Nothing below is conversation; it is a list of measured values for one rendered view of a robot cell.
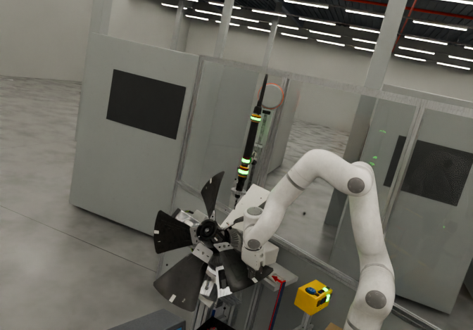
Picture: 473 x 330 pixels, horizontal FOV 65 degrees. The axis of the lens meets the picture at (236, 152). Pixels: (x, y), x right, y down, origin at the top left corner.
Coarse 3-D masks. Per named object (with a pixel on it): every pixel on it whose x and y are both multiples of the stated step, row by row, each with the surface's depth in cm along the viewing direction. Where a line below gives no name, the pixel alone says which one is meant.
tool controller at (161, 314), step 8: (152, 312) 112; (160, 312) 112; (168, 312) 112; (136, 320) 107; (144, 320) 107; (152, 320) 107; (160, 320) 107; (168, 320) 108; (176, 320) 108; (184, 320) 108; (112, 328) 102; (120, 328) 102; (128, 328) 103; (136, 328) 103; (144, 328) 103; (152, 328) 103; (160, 328) 103; (168, 328) 104; (176, 328) 106; (184, 328) 108
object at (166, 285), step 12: (180, 264) 175; (192, 264) 176; (204, 264) 177; (168, 276) 172; (180, 276) 173; (192, 276) 174; (204, 276) 176; (156, 288) 171; (168, 288) 170; (180, 288) 171; (192, 288) 172; (168, 300) 168; (180, 300) 169; (192, 300) 170
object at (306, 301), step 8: (304, 288) 175; (320, 288) 179; (296, 296) 176; (304, 296) 173; (312, 296) 170; (320, 296) 172; (296, 304) 176; (304, 304) 173; (312, 304) 170; (312, 312) 171
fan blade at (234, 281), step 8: (224, 256) 169; (232, 256) 170; (240, 256) 172; (224, 264) 165; (232, 264) 166; (240, 264) 166; (232, 272) 162; (240, 272) 162; (256, 272) 163; (264, 272) 163; (232, 280) 158; (240, 280) 158; (248, 280) 159; (232, 288) 155; (240, 288) 155
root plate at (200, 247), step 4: (200, 244) 180; (196, 248) 179; (200, 248) 179; (204, 248) 180; (208, 248) 181; (196, 252) 178; (200, 252) 179; (204, 252) 180; (208, 252) 180; (212, 252) 181; (196, 256) 178; (200, 256) 178; (204, 256) 179; (204, 260) 179; (208, 260) 179
